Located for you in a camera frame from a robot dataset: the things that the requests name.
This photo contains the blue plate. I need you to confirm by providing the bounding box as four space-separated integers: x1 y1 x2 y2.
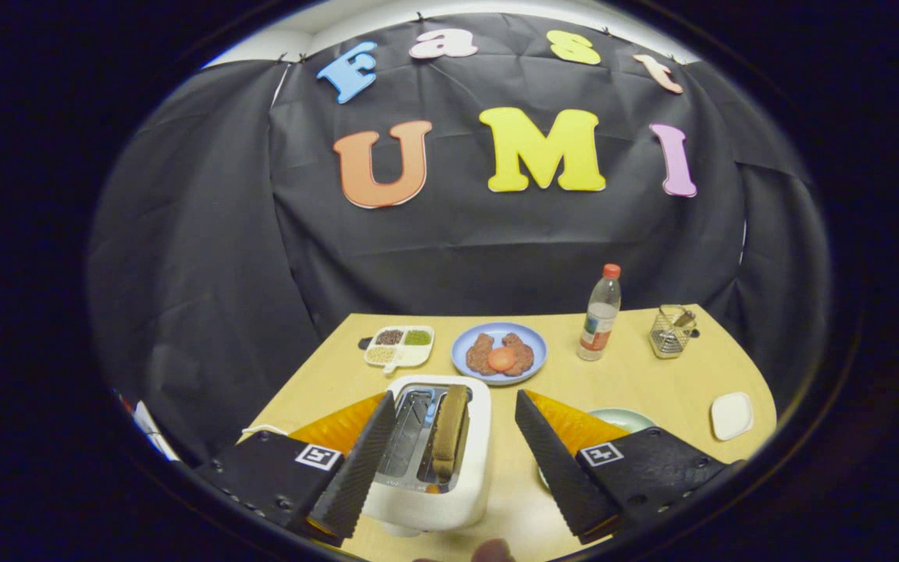
450 322 549 386

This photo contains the white divided seasoning tray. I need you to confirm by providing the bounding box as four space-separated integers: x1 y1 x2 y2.
364 325 435 374

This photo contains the brown toast slice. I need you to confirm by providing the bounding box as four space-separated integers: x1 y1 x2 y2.
431 384 471 483

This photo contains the metal wire basket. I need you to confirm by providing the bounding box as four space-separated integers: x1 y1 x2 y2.
649 304 698 360

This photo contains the white toaster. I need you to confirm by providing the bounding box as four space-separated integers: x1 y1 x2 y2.
362 375 492 538

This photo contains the brown meat patty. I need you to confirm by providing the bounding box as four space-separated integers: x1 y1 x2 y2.
503 333 535 375
466 333 497 375

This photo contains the light green plate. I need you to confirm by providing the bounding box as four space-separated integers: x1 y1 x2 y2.
537 407 657 489

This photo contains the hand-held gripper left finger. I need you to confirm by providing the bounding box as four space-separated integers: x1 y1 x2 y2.
194 390 397 541

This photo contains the clear bottle with red cap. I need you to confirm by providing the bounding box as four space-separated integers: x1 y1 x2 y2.
577 264 623 362

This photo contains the small white square dish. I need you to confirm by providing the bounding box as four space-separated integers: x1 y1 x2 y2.
711 392 755 442

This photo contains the black backdrop cloth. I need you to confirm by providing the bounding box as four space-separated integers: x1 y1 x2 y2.
87 12 833 469

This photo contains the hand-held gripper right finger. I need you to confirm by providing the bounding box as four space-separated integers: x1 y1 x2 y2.
513 389 733 546

